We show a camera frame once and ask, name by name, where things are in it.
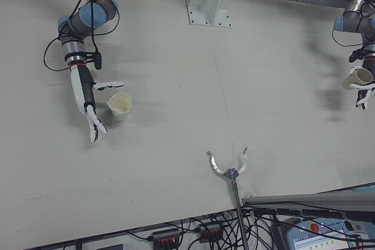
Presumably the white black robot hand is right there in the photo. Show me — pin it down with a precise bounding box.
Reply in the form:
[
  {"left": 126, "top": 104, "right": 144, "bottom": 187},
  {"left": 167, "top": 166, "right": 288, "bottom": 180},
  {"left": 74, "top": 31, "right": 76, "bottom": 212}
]
[
  {"left": 348, "top": 58, "right": 375, "bottom": 110},
  {"left": 69, "top": 64, "right": 125, "bottom": 143}
]

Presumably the smooth beige paper cup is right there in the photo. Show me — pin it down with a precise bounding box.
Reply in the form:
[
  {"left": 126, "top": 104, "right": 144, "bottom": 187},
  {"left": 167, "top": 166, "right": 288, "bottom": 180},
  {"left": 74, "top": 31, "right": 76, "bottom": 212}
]
[{"left": 342, "top": 67, "right": 373, "bottom": 91}]

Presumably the white paper cup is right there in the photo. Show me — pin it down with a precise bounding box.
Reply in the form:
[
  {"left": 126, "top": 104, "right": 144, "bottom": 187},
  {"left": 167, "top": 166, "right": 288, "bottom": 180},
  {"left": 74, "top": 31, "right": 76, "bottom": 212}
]
[{"left": 106, "top": 92, "right": 133, "bottom": 122}]

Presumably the light blue plastic bin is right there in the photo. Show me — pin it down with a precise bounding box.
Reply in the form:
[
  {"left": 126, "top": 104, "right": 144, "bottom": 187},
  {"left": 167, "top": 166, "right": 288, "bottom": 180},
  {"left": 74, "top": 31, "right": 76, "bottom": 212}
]
[{"left": 353, "top": 184, "right": 375, "bottom": 193}]

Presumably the aluminium extrusion beam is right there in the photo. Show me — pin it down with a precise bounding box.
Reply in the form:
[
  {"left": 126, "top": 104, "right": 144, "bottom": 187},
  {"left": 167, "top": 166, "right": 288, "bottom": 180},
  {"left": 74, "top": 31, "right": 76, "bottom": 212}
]
[{"left": 241, "top": 190, "right": 375, "bottom": 213}]

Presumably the black orange connector box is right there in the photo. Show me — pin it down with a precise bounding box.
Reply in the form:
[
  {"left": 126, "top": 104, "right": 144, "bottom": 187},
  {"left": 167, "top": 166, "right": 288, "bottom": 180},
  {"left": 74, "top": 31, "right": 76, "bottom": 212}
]
[
  {"left": 198, "top": 222, "right": 221, "bottom": 238},
  {"left": 152, "top": 228, "right": 180, "bottom": 247}
]

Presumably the metal claw grabber tool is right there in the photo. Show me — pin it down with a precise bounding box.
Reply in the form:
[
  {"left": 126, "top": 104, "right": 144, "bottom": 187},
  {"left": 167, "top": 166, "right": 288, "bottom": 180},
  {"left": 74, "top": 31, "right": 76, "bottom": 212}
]
[{"left": 206, "top": 146, "right": 250, "bottom": 250}]

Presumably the teach pendant with red button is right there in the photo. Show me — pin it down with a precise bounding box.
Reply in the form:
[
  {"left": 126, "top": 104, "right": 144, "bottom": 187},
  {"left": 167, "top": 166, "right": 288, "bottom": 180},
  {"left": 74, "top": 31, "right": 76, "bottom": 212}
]
[{"left": 285, "top": 217, "right": 375, "bottom": 250}]

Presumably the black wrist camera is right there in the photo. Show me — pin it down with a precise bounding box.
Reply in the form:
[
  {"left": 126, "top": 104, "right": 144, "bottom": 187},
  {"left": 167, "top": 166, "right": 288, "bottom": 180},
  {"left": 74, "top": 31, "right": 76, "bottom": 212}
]
[
  {"left": 349, "top": 48, "right": 366, "bottom": 63},
  {"left": 86, "top": 52, "right": 103, "bottom": 71}
]

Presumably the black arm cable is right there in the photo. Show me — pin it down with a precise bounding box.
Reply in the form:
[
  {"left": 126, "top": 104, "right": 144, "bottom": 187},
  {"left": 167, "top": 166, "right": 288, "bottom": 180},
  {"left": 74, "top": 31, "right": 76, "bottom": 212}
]
[
  {"left": 43, "top": 0, "right": 121, "bottom": 72},
  {"left": 332, "top": 0, "right": 375, "bottom": 48}
]

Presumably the black slotted rail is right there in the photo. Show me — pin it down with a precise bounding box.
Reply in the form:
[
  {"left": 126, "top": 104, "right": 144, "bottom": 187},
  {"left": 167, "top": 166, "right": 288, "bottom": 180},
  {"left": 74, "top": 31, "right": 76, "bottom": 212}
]
[{"left": 254, "top": 207, "right": 375, "bottom": 218}]

